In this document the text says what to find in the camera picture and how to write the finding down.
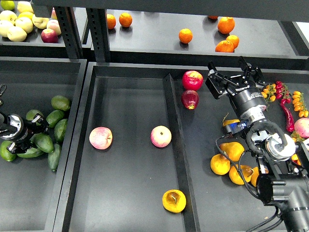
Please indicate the red chili pepper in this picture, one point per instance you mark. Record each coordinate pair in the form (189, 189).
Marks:
(288, 117)

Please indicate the bright green lime avocado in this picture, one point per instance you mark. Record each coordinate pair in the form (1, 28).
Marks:
(6, 154)

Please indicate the black centre tray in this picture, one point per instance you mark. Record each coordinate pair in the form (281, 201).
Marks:
(120, 189)

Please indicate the red cherry tomato bunch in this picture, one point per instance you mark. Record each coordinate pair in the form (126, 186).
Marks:
(282, 92)

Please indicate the white label card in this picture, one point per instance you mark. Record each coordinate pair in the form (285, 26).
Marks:
(306, 143)

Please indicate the dark red apple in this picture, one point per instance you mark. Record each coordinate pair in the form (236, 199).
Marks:
(190, 99)

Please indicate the pink peach right edge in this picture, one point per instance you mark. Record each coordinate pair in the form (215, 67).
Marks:
(302, 127)

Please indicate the yellow pear with stem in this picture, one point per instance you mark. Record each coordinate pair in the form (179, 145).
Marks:
(226, 121)

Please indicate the pink apple left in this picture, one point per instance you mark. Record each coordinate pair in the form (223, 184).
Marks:
(100, 138)

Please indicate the yellow pear left pile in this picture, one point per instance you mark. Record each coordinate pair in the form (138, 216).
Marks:
(220, 165)

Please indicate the dark green avocado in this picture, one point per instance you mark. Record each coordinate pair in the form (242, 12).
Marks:
(43, 142)

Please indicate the orange centre shelf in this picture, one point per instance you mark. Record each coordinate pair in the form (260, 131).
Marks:
(185, 36)

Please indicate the yellow pear middle pile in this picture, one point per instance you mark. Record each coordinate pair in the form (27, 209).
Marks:
(235, 177)

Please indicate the dark avocado lower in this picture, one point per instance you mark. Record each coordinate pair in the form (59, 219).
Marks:
(31, 153)

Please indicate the bright red apple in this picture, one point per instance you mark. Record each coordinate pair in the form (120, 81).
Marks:
(192, 80)

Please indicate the yellow pear upper pile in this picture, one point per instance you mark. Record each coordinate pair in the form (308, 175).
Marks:
(233, 150)

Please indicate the green avocado round left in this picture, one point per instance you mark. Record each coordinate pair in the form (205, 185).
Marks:
(32, 113)

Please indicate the yellow pear pile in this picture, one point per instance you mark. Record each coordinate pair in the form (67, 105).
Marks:
(220, 165)
(233, 150)
(254, 176)
(235, 177)

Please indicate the mixed cherry tomato bunch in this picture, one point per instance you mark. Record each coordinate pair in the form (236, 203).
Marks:
(296, 138)

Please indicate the black left upper shelf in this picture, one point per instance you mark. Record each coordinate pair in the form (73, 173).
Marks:
(33, 46)

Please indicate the orange front right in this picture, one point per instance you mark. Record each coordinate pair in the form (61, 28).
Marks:
(225, 46)

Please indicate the black left tray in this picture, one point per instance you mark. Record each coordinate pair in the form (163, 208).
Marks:
(29, 190)

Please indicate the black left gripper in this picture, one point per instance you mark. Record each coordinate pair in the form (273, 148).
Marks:
(26, 129)

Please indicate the black tray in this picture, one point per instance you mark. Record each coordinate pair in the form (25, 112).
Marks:
(120, 189)
(29, 190)

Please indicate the pink apple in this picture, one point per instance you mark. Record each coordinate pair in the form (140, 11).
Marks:
(160, 136)
(100, 138)

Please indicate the green avocado by tray edge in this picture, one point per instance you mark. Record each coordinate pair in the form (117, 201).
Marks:
(60, 130)

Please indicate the orange under top shelf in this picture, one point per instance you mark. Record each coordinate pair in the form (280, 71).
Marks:
(213, 17)

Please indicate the orange cherry tomato bunch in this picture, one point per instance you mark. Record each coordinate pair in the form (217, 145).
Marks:
(269, 94)

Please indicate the yellow cherry tomato bunch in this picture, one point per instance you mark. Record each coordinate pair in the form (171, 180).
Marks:
(299, 104)

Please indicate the black shelf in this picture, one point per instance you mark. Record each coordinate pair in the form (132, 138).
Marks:
(153, 39)
(33, 46)

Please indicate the green avocado top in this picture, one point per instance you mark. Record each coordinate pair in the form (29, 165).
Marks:
(59, 102)

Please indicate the orange large right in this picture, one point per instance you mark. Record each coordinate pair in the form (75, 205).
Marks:
(226, 25)

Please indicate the pink apple centre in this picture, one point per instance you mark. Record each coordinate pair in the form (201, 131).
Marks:
(160, 136)

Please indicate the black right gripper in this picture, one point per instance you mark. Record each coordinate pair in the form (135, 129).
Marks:
(242, 90)

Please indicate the yellow pear stem up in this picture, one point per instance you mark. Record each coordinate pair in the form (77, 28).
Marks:
(174, 201)

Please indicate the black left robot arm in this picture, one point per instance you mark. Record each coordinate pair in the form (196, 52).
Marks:
(9, 127)

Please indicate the orange small right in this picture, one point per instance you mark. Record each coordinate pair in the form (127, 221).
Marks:
(234, 39)

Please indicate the green avocado slanted middle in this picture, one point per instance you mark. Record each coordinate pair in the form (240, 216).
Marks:
(54, 117)

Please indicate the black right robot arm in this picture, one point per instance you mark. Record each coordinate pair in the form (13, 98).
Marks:
(283, 165)

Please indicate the yellow pear right pile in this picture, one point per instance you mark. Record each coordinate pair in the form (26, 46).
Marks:
(254, 176)

